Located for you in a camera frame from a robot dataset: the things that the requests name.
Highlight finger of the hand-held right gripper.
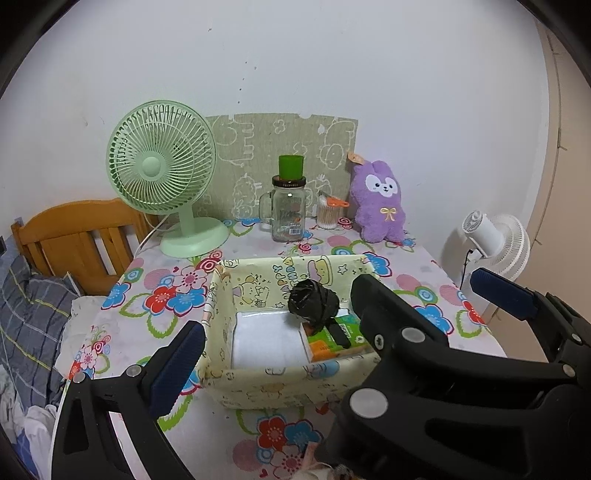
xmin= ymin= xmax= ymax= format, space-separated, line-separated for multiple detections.
xmin=350 ymin=274 xmax=576 ymax=394
xmin=470 ymin=267 xmax=591 ymax=393

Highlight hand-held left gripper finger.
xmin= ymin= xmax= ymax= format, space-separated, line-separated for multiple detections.
xmin=51 ymin=320 xmax=207 ymax=480

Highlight yellow cartoon fabric storage box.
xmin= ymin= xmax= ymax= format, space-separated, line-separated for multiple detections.
xmin=196 ymin=254 xmax=383 ymax=410

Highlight white fan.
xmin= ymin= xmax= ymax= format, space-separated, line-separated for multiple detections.
xmin=462 ymin=210 xmax=531 ymax=283

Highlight green orange packet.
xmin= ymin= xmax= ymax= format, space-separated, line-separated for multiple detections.
xmin=300 ymin=314 xmax=376 ymax=364

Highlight floral tablecloth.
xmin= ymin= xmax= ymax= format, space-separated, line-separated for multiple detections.
xmin=54 ymin=216 xmax=507 ymax=480

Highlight black plastic bag bundle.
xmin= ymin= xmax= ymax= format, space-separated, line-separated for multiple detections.
xmin=287 ymin=278 xmax=352 ymax=350

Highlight white tissue pack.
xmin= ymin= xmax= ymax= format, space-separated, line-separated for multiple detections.
xmin=230 ymin=309 xmax=310 ymax=370

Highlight purple plush bunny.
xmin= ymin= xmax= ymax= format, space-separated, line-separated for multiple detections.
xmin=346 ymin=152 xmax=407 ymax=244

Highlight cotton swab container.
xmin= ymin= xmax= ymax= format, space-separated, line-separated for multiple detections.
xmin=316 ymin=194 xmax=350 ymax=230

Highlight white crumpled cloth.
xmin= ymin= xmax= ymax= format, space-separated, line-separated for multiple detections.
xmin=0 ymin=369 xmax=63 ymax=476

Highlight blue plaid bedding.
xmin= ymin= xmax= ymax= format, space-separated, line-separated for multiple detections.
xmin=0 ymin=237 xmax=85 ymax=416

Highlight wooden bed headboard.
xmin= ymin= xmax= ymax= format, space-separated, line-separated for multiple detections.
xmin=11 ymin=199 xmax=154 ymax=296

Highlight glass jar mug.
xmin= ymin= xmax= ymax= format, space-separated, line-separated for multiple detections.
xmin=259 ymin=177 xmax=308 ymax=243

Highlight green plastic cup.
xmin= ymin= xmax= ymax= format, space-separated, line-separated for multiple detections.
xmin=278 ymin=155 xmax=306 ymax=181

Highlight green desk fan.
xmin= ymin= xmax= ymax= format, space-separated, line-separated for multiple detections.
xmin=107 ymin=102 xmax=230 ymax=258

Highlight green cartoon print board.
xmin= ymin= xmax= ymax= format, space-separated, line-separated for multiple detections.
xmin=203 ymin=113 xmax=359 ymax=221

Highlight white fan cable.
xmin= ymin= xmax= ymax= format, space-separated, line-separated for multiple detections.
xmin=133 ymin=213 xmax=168 ymax=256

